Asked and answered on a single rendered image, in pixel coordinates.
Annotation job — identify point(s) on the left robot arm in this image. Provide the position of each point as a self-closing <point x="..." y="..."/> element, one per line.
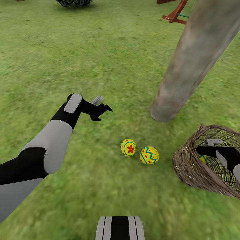
<point x="44" y="154"/>

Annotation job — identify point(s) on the easter egg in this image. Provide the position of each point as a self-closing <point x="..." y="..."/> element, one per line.
<point x="128" y="147"/>
<point x="149" y="155"/>
<point x="204" y="158"/>

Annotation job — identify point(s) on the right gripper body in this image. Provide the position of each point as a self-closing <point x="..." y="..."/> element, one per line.
<point x="205" y="150"/>

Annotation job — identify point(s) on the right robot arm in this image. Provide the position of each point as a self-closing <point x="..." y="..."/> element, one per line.
<point x="228" y="156"/>

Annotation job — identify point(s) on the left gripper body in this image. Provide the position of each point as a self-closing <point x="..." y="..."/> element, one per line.
<point x="97" y="111"/>

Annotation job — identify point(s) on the wicker basket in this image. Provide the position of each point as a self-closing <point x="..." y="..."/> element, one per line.
<point x="194" y="173"/>

